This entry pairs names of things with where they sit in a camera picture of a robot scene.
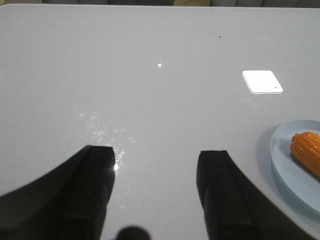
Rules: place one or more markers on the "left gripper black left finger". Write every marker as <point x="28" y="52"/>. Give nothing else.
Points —
<point x="68" y="203"/>

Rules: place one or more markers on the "orange plastic corn cob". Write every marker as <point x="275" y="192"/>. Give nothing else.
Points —
<point x="305" y="147"/>

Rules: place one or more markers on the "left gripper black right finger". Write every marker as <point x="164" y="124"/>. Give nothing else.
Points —
<point x="234" y="208"/>

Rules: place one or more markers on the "light blue round plate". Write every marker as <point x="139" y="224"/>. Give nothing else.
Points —
<point x="299" y="181"/>

